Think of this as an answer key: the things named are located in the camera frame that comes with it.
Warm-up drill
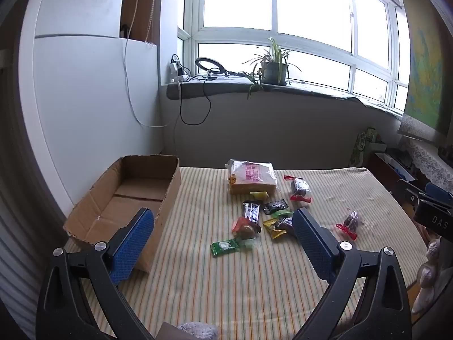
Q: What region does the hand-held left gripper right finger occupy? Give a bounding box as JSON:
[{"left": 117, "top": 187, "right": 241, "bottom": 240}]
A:
[{"left": 292, "top": 208, "right": 413, "bottom": 340}]

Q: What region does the white wardrobe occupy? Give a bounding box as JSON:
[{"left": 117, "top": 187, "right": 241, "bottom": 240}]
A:
[{"left": 18, "top": 0, "right": 163, "bottom": 220}]

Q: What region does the black ring light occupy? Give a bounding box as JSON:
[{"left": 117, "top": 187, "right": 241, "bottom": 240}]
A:
[{"left": 195, "top": 58, "right": 229, "bottom": 78}]

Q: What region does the brown wooden shelf niche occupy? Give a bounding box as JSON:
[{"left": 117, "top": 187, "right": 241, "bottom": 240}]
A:
[{"left": 120, "top": 0, "right": 165, "bottom": 45}]

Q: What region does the white cable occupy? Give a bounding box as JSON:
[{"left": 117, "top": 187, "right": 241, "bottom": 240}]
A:
[{"left": 124, "top": 0, "right": 170, "bottom": 128}]

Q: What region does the brown cardboard box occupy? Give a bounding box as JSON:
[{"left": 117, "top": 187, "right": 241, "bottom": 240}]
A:
[{"left": 63, "top": 154, "right": 182, "bottom": 275}]

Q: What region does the grey windowsill cover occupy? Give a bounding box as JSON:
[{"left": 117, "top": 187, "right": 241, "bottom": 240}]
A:
[{"left": 166, "top": 76, "right": 404, "bottom": 117}]

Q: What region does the striped beige tablecloth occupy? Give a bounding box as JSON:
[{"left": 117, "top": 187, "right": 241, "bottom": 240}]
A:
[{"left": 64, "top": 166, "right": 429, "bottom": 340}]

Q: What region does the green patterned bag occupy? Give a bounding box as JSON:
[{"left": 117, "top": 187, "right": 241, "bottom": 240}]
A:
[{"left": 350, "top": 126, "right": 386, "bottom": 167}]

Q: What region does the black cable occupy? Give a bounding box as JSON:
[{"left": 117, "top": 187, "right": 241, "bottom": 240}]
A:
[{"left": 180, "top": 74, "right": 213, "bottom": 126}]

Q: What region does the grey knitted cloth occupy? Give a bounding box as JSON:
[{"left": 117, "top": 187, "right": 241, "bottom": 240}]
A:
[{"left": 177, "top": 322, "right": 219, "bottom": 340}]

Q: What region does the round brown snack red wrapper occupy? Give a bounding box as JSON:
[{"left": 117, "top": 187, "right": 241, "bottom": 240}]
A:
[{"left": 232, "top": 217, "right": 262, "bottom": 249}]

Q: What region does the bagged sliced bread loaf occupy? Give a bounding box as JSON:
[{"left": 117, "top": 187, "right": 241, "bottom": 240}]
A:
[{"left": 226, "top": 159, "right": 277, "bottom": 195}]

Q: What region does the green yellow wall map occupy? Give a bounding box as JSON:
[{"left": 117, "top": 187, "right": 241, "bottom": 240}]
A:
[{"left": 400, "top": 0, "right": 446, "bottom": 128}]

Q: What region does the dark chocolate bar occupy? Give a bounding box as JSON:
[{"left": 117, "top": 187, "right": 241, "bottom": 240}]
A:
[{"left": 242, "top": 201, "right": 261, "bottom": 224}]

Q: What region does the dark green snack packet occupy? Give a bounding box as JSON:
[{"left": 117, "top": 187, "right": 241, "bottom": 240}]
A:
[{"left": 211, "top": 239, "right": 241, "bottom": 256}]

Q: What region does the potted spider plant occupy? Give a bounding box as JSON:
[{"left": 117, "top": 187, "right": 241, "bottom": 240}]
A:
[{"left": 242, "top": 37, "right": 301, "bottom": 100}]

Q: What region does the dark red cabinet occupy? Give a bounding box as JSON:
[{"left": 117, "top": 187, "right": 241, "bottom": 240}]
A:
[{"left": 368, "top": 150, "right": 418, "bottom": 195}]

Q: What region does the white framed window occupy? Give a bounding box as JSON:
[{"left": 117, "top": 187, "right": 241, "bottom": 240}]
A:
[{"left": 177, "top": 0, "right": 411, "bottom": 114}]

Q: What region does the black snack packet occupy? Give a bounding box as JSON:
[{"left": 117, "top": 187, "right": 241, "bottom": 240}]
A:
[{"left": 264, "top": 199, "right": 288, "bottom": 215}]

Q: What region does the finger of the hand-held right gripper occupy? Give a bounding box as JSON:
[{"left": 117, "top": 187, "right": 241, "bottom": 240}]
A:
[{"left": 394, "top": 179, "right": 453, "bottom": 207}]

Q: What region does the white lace cloth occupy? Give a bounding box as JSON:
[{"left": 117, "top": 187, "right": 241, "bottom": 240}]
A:
[{"left": 398, "top": 113, "right": 453, "bottom": 185}]

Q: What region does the person's right hand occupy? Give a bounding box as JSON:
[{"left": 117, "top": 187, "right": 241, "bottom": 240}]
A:
[{"left": 411, "top": 238, "right": 442, "bottom": 315}]

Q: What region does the chocolate cake red clear wrapper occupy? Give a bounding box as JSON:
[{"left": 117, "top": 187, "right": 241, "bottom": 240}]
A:
[
  {"left": 284, "top": 175, "right": 312, "bottom": 203},
  {"left": 336, "top": 210, "right": 365, "bottom": 241}
]

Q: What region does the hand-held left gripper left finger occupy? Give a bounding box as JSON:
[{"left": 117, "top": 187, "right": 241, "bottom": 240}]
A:
[{"left": 35, "top": 207, "right": 154, "bottom": 340}]

